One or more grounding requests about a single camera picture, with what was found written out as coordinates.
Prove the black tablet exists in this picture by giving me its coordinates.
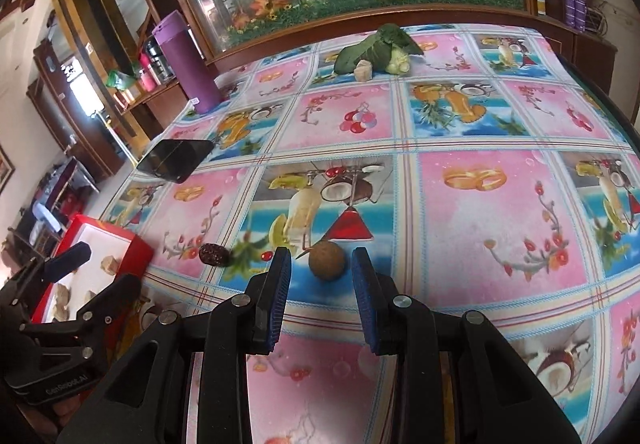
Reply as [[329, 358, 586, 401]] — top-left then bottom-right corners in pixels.
[[136, 139, 215, 185]]

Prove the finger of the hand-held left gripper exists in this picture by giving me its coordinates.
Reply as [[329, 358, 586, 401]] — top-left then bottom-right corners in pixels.
[[20, 274, 143, 360], [5, 242, 92, 307]]

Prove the brown round fruit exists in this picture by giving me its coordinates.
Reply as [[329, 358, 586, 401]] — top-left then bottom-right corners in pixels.
[[307, 242, 347, 281]]

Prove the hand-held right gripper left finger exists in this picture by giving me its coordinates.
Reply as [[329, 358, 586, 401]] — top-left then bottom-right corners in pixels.
[[56, 246, 293, 444]]

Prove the pink bottle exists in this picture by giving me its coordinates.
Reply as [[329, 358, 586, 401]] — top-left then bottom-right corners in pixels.
[[140, 56, 156, 92]]

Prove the fruit print tablecloth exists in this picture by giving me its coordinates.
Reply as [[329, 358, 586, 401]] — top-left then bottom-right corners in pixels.
[[97, 24, 640, 444]]

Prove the green plastic bag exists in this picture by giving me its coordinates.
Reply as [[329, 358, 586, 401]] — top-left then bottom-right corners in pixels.
[[106, 71, 138, 90]]

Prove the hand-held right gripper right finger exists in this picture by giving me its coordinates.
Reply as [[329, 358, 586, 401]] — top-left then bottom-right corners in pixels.
[[350, 247, 583, 444]]

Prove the green leafy vegetable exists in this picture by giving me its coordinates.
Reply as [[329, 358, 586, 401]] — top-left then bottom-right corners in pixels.
[[332, 24, 423, 74]]

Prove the dried red date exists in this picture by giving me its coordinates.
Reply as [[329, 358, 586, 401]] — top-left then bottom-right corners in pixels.
[[199, 244, 230, 267]]

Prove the red box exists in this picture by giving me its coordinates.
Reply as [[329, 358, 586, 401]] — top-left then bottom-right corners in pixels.
[[30, 214, 155, 325]]

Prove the pale green cauliflower piece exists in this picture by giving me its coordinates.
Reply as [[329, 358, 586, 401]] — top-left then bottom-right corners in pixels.
[[384, 48, 412, 74]]

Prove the purple thermos bottle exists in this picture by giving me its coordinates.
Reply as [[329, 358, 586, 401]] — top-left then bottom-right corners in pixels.
[[152, 10, 222, 115]]

